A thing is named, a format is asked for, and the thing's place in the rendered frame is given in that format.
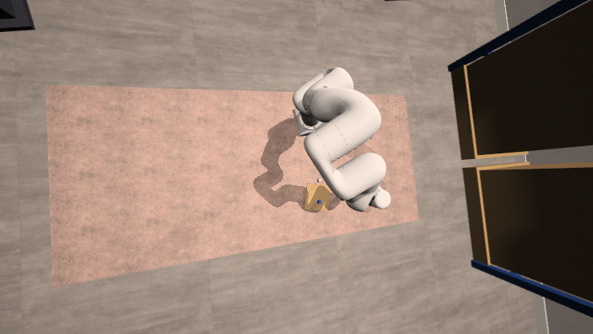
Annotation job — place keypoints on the tan flat mat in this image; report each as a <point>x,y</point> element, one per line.
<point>316,193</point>

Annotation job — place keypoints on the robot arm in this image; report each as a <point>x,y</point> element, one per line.
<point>352,119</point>

